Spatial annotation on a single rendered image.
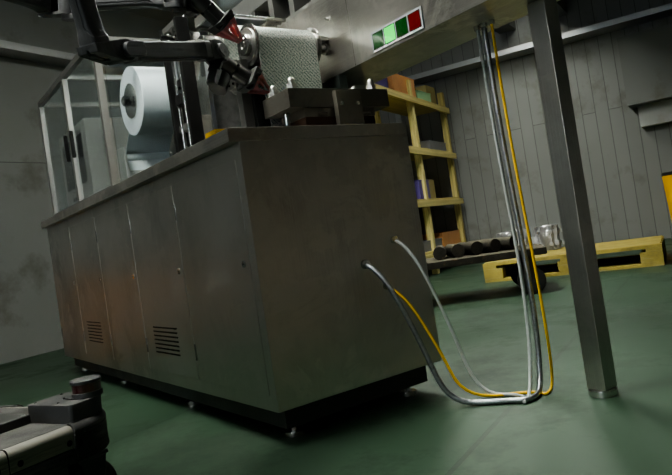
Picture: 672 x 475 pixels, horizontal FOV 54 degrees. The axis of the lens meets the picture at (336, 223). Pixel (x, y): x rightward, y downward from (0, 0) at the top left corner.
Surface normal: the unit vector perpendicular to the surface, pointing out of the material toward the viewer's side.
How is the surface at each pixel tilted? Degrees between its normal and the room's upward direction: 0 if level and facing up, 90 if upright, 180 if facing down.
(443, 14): 90
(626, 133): 90
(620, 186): 90
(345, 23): 90
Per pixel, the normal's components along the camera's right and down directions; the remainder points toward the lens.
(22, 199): 0.85, -0.14
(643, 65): -0.51, 0.06
